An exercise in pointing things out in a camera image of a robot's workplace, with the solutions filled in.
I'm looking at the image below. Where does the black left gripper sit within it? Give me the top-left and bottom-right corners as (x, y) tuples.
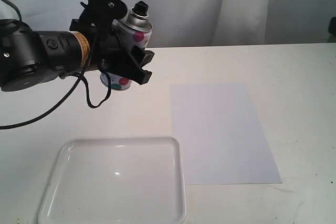
(70, 19), (154, 85)

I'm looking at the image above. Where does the white dotted spray paint can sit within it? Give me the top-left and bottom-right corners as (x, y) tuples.
(100, 1), (153, 90)

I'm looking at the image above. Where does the left robot arm silver black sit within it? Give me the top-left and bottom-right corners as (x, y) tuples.
(1, 19), (128, 92)

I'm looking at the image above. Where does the white backdrop curtain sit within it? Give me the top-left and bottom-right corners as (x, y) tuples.
(10, 0), (335, 47)

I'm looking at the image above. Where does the white paper sheet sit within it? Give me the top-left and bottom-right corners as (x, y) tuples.
(171, 83), (281, 185)

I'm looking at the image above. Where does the white plastic tray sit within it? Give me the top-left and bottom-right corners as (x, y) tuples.
(38, 136), (186, 223)

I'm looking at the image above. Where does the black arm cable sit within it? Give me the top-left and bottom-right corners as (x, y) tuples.
(0, 0), (124, 130)

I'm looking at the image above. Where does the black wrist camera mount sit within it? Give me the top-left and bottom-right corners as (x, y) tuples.
(79, 0), (128, 40)

